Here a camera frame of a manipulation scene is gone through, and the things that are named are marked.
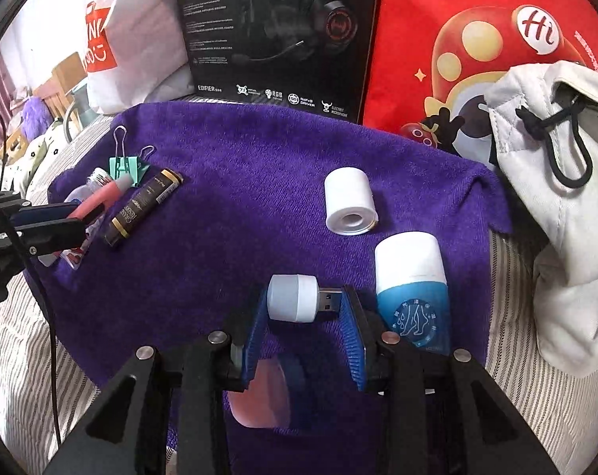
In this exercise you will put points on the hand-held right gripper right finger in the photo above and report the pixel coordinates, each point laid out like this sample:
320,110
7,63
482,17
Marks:
353,341

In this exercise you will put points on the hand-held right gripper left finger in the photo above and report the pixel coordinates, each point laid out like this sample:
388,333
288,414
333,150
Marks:
254,336

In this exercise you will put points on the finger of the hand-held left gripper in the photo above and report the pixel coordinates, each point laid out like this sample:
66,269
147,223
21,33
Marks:
51,235
46,212

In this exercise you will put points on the white USB light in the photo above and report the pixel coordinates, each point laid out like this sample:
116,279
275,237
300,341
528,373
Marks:
291,297

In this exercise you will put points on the pink and navy bottle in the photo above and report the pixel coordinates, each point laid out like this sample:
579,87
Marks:
259,396

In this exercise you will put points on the pink highlighter pen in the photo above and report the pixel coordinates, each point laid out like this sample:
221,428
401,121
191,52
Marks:
106,195

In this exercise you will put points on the clear pill bottle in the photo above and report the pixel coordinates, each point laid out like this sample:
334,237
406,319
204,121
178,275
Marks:
100,177

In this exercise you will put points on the green binder clip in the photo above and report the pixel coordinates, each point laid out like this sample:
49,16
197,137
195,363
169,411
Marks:
123,166

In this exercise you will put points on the dark gold-banded lipstick tube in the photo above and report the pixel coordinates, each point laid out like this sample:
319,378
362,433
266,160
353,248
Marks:
140,205

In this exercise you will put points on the blue and white bottle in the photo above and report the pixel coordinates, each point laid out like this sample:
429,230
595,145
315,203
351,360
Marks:
410,262

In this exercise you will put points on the white tape roll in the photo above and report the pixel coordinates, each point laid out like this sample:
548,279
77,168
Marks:
348,193

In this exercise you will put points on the white floral pillow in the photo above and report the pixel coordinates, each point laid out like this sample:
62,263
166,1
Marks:
36,158

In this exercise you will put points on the purple plush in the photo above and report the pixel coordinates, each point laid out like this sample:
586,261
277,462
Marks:
35,116

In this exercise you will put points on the wooden headboard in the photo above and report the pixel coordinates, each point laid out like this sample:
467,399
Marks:
66,76

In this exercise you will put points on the purple towel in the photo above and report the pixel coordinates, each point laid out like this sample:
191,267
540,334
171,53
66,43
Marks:
239,183

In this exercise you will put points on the white plastic shopping bag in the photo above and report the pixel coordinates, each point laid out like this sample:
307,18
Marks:
145,34

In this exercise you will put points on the grey waist bag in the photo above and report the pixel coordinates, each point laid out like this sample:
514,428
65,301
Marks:
576,208

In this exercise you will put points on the black headset box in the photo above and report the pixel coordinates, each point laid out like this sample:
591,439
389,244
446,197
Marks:
279,59

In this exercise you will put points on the red paper bag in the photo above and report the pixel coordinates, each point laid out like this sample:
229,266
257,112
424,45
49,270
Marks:
427,10

